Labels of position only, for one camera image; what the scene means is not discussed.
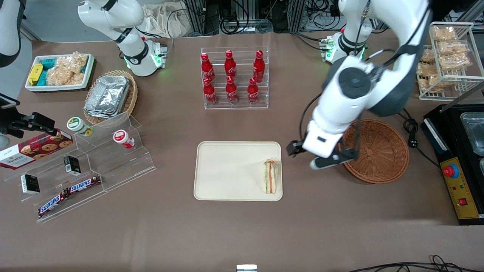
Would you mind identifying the silver foil container stack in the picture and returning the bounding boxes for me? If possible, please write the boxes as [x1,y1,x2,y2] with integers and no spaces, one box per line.
[84,75,131,119]

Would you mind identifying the brown Snickers bar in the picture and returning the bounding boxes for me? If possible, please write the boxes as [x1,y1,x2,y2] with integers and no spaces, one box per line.
[67,175,102,194]
[38,191,70,219]

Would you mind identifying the red tartan cookie box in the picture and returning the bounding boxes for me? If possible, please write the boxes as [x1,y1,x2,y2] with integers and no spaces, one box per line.
[0,129,73,170]

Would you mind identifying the red lid white cup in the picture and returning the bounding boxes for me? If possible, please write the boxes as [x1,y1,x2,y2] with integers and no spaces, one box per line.
[113,130,135,149]

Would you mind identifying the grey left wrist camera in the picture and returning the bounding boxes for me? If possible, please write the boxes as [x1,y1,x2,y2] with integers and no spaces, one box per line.
[310,149,360,171]

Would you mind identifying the white rectangular bin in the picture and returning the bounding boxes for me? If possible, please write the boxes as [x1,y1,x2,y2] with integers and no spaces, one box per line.
[25,53,95,93]

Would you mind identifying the grey coiled cable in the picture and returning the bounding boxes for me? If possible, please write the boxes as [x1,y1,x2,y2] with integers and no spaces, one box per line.
[256,18,274,34]

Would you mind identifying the green lid white cup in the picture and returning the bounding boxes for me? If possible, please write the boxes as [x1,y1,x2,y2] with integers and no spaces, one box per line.
[67,117,93,137]

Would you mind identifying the steel pan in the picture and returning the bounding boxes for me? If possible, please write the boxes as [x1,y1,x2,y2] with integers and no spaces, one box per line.
[461,113,484,156]

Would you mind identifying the beige plastic tray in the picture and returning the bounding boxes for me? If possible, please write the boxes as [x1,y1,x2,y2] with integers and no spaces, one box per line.
[194,141,283,201]

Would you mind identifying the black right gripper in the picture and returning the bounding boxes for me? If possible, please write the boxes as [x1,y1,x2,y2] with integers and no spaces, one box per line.
[0,110,56,139]

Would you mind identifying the triangle sandwich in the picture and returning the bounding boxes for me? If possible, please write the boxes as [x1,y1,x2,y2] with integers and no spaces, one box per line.
[263,159,281,195]

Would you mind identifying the red cola bottle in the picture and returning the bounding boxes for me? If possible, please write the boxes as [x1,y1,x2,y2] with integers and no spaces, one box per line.
[225,50,237,78]
[200,53,216,83]
[226,76,239,105]
[203,77,218,105]
[247,77,260,105]
[253,50,265,83]

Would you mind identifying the round brown wicker basket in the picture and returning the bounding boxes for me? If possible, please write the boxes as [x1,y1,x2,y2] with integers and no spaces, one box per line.
[340,119,410,184]

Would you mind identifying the small black box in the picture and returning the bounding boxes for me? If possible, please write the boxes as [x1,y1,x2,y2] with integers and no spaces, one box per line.
[64,155,82,176]
[21,174,41,195]

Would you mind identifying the yellow snack packet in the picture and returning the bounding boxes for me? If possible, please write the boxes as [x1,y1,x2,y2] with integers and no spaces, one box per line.
[28,63,43,86]

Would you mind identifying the white cloth bag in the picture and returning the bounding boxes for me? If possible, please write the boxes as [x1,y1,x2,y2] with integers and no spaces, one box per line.
[142,3,190,39]

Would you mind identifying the oval brown wicker basket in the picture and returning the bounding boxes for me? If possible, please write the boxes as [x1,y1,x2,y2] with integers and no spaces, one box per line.
[83,70,138,125]

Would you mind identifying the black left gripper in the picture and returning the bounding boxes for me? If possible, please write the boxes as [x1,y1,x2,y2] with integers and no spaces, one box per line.
[286,139,307,157]

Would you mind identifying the black appliance with yellow panel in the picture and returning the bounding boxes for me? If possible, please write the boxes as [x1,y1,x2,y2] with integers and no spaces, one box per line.
[422,103,484,226]

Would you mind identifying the clear acrylic stepped display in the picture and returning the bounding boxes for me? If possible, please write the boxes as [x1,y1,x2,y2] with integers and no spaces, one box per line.
[5,111,157,223]

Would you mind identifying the clear rice cracker bag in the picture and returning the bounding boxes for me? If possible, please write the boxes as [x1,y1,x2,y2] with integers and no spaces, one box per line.
[47,66,85,86]
[57,52,89,74]

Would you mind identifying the black base cables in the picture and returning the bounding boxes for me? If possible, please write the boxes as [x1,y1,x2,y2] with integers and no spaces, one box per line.
[290,31,326,52]

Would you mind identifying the black floor cable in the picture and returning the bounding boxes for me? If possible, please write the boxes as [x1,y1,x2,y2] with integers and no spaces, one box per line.
[348,255,484,272]

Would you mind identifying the black coiled cable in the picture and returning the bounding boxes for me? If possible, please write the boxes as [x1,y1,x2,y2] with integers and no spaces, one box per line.
[220,16,240,34]

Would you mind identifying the clear acrylic bottle rack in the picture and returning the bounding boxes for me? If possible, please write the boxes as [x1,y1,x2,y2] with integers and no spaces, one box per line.
[200,46,270,110]

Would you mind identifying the aluminium frame post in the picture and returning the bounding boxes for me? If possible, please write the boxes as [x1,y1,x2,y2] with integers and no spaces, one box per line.
[186,0,208,36]
[287,0,307,32]

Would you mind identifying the black power cable with plug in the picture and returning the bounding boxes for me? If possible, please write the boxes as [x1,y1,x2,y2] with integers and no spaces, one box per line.
[400,109,441,169]

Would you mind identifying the white wire rack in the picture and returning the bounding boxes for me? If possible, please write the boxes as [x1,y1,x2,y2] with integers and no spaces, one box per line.
[415,22,484,102]

